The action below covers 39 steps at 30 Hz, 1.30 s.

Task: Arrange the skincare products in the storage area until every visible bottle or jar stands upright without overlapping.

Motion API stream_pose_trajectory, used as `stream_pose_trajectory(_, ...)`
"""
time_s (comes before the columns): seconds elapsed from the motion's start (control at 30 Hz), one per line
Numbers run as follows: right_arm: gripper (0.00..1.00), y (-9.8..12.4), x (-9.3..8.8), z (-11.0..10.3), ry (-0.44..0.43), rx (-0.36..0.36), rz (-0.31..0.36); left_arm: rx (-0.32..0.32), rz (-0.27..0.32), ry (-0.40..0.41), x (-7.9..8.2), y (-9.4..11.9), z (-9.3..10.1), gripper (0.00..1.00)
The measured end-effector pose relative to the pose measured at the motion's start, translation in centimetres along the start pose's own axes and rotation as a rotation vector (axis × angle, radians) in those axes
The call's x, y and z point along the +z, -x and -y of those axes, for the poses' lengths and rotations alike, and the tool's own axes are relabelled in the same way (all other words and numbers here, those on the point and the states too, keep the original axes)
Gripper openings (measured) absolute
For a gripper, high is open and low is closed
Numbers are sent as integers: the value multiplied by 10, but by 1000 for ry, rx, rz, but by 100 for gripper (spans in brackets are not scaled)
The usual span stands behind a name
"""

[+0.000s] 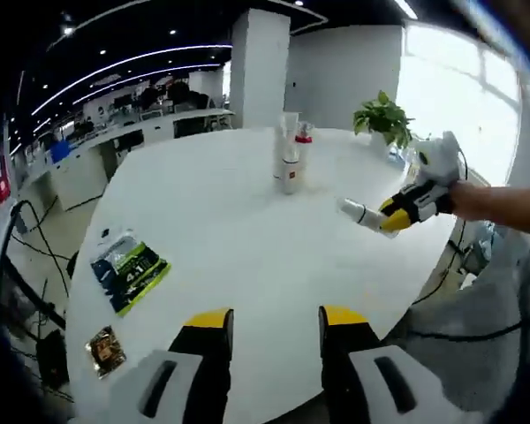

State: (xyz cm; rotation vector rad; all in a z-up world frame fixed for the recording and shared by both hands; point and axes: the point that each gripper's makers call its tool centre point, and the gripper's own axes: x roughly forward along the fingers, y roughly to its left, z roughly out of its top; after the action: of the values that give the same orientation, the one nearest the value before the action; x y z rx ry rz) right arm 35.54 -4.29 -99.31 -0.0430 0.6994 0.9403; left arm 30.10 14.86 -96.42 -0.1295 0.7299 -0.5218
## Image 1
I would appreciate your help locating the red-collared skincare spray bottle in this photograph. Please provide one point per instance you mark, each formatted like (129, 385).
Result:
(305, 139)

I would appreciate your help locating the row of white office desks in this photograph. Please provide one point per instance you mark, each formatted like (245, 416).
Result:
(159, 132)

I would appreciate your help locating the green potted plant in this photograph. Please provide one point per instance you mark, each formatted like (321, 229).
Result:
(382, 115)

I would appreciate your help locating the bright window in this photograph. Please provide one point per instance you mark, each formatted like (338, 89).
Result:
(459, 88)

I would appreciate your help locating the clear skincare sample packet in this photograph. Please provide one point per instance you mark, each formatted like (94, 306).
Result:
(106, 232)

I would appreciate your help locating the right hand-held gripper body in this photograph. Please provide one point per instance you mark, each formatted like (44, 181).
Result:
(441, 163)

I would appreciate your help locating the blue box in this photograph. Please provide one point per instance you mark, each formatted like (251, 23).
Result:
(59, 151)

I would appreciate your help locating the black power adapter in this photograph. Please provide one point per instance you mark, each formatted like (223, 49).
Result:
(52, 358)

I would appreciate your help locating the gold foil skincare sachet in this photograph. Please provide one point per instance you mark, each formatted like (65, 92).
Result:
(106, 351)

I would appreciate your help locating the white clear-capped skincare bottle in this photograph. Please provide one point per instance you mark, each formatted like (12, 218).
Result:
(362, 214)

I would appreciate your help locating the person's right hand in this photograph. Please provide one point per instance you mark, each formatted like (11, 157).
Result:
(466, 201)

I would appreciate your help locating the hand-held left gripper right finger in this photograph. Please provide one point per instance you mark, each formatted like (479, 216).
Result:
(366, 388)

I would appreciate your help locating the green black skincare packet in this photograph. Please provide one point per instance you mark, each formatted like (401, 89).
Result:
(130, 274)

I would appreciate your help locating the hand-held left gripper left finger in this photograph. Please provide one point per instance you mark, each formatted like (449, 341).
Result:
(181, 388)

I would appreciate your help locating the black chair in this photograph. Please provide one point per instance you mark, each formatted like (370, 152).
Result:
(73, 265)

